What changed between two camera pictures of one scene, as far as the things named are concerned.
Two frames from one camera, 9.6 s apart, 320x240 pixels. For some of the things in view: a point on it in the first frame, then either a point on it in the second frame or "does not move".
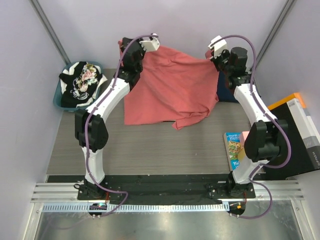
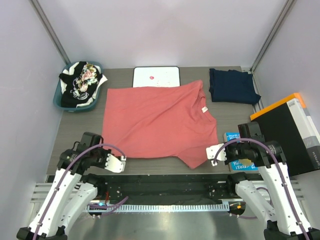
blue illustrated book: [232, 144] does not move
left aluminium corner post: [51, 29] does not move
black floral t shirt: [81, 83] does not move
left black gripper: [137, 40] to [106, 151]
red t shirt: [172, 87] to [175, 122]
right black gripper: [224, 52] to [229, 158]
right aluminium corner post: [288, 6] does not move
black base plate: [161, 189] does not move
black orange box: [304, 136] does not move
